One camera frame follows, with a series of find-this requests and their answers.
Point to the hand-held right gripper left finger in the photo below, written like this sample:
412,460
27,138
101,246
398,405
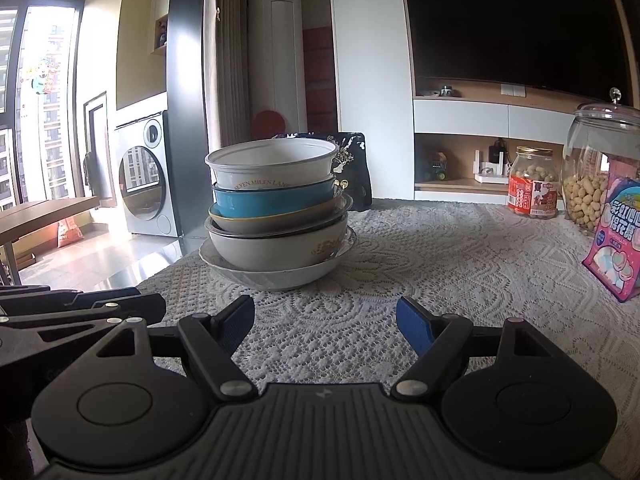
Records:
235,320

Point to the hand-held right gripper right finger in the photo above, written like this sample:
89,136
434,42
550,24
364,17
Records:
415,325

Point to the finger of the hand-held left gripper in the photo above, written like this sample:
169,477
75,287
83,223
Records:
75,296
140,307

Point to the white floral shallow bowl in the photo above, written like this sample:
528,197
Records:
280,280

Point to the white bowl with gold print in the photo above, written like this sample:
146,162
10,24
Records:
270,255

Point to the stainless steel bowl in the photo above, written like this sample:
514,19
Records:
216,230

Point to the gold-rimmed white bowl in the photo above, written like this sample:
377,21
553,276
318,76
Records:
280,225

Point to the blue enamel bowl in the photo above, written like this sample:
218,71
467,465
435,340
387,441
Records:
270,202

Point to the tall white bowl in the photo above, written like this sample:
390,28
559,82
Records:
270,172

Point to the orange bag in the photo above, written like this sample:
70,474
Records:
67,232

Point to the white lace tablecloth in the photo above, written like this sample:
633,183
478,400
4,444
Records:
450,270

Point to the wooden bench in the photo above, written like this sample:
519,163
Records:
45,210

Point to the white washing machine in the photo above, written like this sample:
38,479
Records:
145,185

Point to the toy tractor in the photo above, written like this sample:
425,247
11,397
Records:
435,167

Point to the glass window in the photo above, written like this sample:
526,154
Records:
50,135

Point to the black snack bag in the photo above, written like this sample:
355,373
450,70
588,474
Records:
355,170

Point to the white router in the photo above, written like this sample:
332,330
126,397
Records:
492,177

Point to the plastic peanut jar red label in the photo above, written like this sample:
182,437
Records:
532,195

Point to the red rounded object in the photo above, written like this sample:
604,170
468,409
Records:
267,122

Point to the large glass peanut jar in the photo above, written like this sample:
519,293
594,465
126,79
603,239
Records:
585,195

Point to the white wooden television cabinet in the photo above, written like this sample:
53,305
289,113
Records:
460,115

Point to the cartoon window sticker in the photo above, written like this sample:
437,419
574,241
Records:
40,77

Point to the pink marshmallow packet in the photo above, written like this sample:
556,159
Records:
620,240

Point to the small dark ornament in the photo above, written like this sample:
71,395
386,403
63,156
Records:
446,91

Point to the beige curtain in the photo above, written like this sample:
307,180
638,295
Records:
227,60

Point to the white standing air conditioner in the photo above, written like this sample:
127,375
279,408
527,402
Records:
285,35

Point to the black television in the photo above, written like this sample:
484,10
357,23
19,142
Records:
500,20

